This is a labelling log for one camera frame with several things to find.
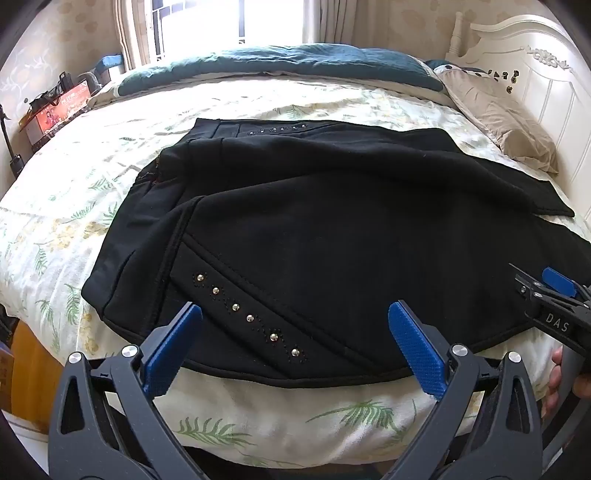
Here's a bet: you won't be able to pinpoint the black bag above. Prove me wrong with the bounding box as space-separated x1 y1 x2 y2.
28 71 74 114

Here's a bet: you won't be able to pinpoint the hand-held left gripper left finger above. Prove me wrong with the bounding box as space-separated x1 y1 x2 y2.
47 301 218 480

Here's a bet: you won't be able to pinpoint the blue box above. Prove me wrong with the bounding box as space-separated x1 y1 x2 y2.
95 54 125 77

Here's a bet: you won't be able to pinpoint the barred window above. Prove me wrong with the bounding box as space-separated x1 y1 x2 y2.
139 0 308 63

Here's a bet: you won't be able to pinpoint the teal quilted blanket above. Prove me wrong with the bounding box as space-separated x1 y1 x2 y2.
117 44 445 93

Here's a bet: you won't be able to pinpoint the cream curtain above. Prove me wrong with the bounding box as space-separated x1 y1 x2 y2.
113 0 155 71
302 0 368 45

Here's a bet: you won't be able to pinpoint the floral leaf bedsheet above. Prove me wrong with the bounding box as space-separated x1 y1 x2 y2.
0 76 591 468

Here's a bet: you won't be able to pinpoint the black studded pants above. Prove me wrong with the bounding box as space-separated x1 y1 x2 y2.
81 117 591 387

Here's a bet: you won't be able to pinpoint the white carved headboard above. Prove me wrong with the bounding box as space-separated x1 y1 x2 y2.
445 11 591 220

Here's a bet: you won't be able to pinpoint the person's right hand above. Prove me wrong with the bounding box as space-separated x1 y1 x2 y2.
549 347 591 404

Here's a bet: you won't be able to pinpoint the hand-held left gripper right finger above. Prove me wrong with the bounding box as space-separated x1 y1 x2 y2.
383 300 543 480

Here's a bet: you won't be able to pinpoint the beige pillow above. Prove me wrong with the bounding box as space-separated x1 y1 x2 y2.
436 69 560 175

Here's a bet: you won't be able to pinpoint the red printed box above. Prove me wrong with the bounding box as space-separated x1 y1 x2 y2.
19 79 92 145

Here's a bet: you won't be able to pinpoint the white dotted pillow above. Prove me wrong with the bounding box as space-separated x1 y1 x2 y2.
425 59 522 92

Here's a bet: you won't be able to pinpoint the wooden bed frame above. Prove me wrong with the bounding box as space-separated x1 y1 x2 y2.
8 318 64 432

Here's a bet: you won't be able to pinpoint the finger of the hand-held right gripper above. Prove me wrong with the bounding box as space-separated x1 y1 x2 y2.
508 263 575 308
541 267 591 303

